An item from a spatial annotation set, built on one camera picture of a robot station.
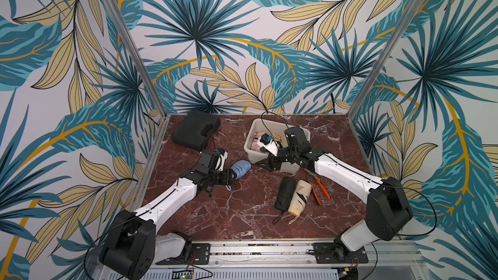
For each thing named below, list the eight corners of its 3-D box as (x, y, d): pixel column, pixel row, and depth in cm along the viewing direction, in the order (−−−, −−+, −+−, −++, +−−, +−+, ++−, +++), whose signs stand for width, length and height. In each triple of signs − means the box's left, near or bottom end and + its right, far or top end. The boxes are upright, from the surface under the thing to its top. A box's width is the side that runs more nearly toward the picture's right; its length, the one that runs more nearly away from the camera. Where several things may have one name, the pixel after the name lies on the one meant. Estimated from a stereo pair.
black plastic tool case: (171, 141, 108) (167, 134, 103) (195, 114, 121) (193, 106, 116) (200, 153, 103) (197, 146, 98) (221, 123, 117) (220, 116, 112)
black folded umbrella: (271, 222, 83) (272, 220, 80) (278, 178, 96) (279, 174, 93) (290, 227, 82) (292, 225, 79) (294, 181, 95) (296, 178, 92)
